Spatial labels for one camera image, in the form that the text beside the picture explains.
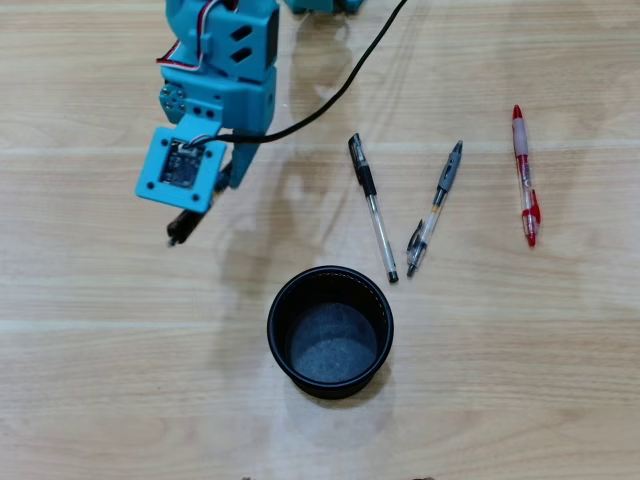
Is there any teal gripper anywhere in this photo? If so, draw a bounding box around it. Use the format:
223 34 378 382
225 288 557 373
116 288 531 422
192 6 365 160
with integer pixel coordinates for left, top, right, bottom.
158 64 277 190

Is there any all-black pen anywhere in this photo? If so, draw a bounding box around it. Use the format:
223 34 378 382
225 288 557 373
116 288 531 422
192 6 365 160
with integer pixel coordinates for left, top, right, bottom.
166 159 234 247

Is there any clear gel pen black cap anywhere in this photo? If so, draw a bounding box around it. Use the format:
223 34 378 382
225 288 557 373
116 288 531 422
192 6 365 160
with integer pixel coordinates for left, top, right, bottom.
348 132 400 285

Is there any black mesh pen holder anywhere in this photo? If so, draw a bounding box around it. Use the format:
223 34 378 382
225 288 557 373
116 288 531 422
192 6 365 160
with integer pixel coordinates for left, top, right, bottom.
266 265 395 400

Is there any clear retractable pen grey grip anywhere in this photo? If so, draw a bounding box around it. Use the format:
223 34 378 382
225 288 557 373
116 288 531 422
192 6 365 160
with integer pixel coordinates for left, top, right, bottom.
406 140 464 278

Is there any red retractable pen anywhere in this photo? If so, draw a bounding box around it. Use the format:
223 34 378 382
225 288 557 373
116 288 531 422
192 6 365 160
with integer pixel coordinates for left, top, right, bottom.
511 104 542 247

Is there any teal wrist camera module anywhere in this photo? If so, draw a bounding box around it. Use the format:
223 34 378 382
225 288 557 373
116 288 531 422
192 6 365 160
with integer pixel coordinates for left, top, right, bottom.
133 113 229 215

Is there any red white black servo wire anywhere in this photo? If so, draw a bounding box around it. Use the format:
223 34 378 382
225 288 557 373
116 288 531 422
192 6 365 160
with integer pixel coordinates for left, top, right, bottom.
155 0 236 76

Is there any black camera cable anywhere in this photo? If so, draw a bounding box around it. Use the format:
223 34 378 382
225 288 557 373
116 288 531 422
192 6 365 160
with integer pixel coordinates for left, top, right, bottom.
217 0 409 146

